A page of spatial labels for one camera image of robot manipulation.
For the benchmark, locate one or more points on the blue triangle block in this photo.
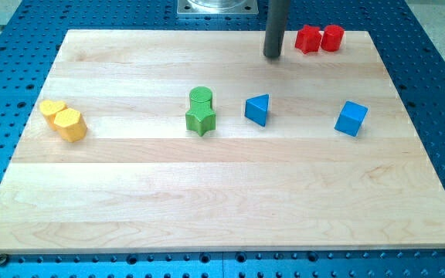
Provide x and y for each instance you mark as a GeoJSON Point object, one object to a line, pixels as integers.
{"type": "Point", "coordinates": [256, 109]}

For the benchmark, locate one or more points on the yellow hexagon block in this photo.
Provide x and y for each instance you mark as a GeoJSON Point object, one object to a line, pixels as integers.
{"type": "Point", "coordinates": [70, 125]}

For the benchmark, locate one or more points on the green star block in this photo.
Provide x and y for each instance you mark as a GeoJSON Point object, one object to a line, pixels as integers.
{"type": "Point", "coordinates": [200, 120]}

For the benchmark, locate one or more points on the green cylinder block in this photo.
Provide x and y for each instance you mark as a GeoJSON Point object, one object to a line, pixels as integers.
{"type": "Point", "coordinates": [200, 96]}

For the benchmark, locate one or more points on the light wooden board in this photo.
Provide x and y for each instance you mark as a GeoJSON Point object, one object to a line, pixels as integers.
{"type": "Point", "coordinates": [141, 182]}

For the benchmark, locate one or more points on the red star block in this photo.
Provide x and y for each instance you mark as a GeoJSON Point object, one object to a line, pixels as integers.
{"type": "Point", "coordinates": [308, 39]}

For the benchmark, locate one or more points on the blue cube block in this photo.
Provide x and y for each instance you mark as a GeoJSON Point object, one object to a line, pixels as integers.
{"type": "Point", "coordinates": [350, 118]}

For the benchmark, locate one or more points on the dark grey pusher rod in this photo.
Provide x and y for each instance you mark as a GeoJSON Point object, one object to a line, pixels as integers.
{"type": "Point", "coordinates": [275, 28]}

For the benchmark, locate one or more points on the red cylinder block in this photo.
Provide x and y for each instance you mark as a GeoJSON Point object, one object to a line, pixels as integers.
{"type": "Point", "coordinates": [332, 37]}

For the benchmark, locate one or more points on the yellow heart block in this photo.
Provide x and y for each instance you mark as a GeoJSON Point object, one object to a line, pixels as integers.
{"type": "Point", "coordinates": [49, 109]}

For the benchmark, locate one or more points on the blue perforated metal table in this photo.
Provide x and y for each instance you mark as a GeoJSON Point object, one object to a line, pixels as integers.
{"type": "Point", "coordinates": [32, 35]}

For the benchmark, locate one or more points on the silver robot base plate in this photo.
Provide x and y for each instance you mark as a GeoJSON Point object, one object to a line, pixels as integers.
{"type": "Point", "coordinates": [210, 7]}

